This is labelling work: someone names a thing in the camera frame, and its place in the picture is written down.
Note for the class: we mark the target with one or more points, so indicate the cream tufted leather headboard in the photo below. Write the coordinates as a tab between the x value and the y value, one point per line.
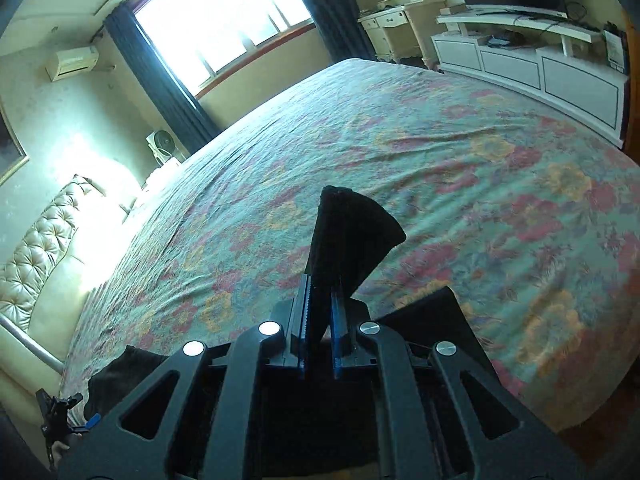
49	282

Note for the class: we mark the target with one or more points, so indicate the left dark blue curtain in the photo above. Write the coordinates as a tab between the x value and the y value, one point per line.
176	104

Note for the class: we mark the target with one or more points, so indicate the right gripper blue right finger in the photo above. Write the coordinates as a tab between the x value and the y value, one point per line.
440	409

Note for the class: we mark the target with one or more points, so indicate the window with wooden sill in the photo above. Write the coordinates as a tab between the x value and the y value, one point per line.
199	40

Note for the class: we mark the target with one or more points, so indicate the dark blue curtain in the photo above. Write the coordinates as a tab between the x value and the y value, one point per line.
176	104
337	23

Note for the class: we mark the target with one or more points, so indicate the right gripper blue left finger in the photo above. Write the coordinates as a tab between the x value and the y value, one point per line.
190	415

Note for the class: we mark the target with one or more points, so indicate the right dark blue curtain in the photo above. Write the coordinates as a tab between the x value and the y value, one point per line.
337	23

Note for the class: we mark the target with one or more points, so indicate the framed wall picture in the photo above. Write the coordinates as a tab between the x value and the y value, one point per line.
12	155

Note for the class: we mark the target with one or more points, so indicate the black pants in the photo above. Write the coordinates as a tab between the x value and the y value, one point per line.
352	236

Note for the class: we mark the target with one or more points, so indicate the white TV stand cabinet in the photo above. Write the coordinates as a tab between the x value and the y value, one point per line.
561	75

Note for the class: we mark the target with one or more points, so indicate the black set-top box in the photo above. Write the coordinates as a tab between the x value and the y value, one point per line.
500	42

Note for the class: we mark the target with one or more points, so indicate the white floor fan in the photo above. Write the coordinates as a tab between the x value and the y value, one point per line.
164	147

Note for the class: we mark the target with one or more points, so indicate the cream vanity dressing table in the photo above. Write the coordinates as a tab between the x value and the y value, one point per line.
402	29

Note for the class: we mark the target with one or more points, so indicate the person's left hand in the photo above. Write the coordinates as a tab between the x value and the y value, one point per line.
58	451

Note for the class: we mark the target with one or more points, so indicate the wall air conditioner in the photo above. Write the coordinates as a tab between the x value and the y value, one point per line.
66	63

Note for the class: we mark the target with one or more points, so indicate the floral bedspread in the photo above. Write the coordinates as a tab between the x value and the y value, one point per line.
529	217

